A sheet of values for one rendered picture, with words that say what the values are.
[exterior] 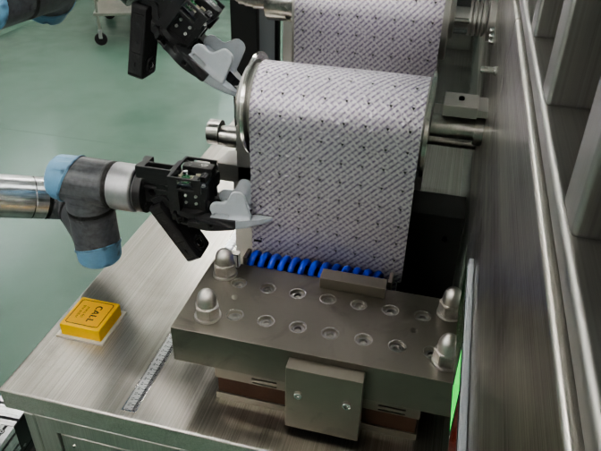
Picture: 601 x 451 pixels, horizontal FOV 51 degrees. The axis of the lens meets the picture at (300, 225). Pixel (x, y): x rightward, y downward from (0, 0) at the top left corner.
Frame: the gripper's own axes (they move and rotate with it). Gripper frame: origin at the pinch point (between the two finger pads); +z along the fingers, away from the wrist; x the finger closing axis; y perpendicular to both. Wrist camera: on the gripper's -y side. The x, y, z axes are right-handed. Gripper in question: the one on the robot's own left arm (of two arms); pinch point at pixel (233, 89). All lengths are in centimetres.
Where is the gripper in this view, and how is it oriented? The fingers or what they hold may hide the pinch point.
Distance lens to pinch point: 96.4
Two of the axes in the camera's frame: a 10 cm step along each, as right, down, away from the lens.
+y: 6.4, -5.4, -5.5
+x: 2.5, -5.2, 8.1
